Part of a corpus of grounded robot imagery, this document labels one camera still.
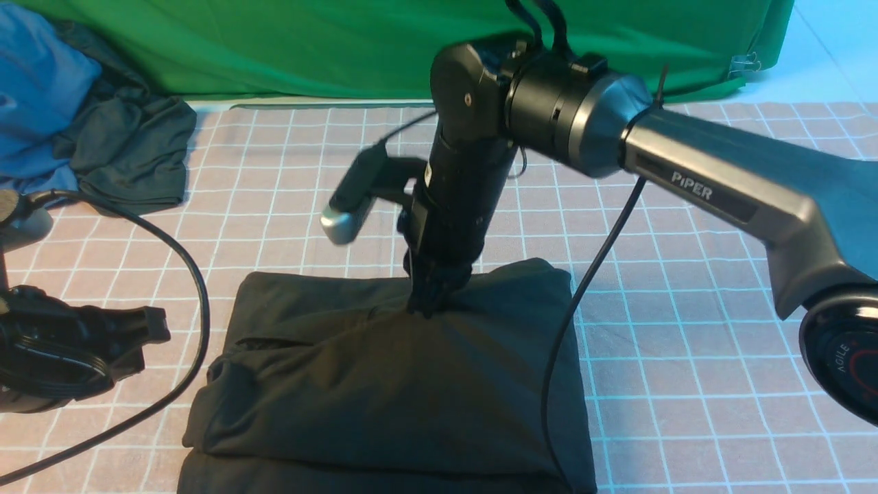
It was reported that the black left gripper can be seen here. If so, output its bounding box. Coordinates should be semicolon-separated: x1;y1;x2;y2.
75;305;171;385

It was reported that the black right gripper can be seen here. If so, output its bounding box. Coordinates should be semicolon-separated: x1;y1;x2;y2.
403;237;477;318

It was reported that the dark gray long-sleeve shirt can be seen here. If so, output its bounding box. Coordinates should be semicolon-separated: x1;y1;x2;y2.
178;259;598;493

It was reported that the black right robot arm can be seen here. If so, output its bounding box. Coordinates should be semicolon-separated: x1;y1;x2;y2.
399;32;876;424

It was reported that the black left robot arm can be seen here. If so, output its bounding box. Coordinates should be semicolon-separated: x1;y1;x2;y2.
1;285;171;414

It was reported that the dark green crumpled garment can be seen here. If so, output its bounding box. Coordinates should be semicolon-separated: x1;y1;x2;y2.
52;20;197;215

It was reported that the blue garment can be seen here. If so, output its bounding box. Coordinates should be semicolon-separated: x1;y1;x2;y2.
1;2;102;194

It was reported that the pink checkered tablecloth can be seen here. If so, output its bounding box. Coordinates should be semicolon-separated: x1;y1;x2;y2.
1;107;877;493

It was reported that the green backdrop cloth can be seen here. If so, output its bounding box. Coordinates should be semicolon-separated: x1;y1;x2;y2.
19;1;794;103

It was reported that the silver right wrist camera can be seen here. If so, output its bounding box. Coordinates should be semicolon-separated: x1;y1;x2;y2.
320;141;427;245

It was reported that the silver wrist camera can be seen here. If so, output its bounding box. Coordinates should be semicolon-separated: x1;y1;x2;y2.
320;141;427;245
1;189;53;254

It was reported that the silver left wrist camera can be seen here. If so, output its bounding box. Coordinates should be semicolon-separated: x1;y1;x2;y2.
1;189;53;254

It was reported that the black left camera cable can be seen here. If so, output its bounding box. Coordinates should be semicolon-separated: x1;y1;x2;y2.
0;191;211;484

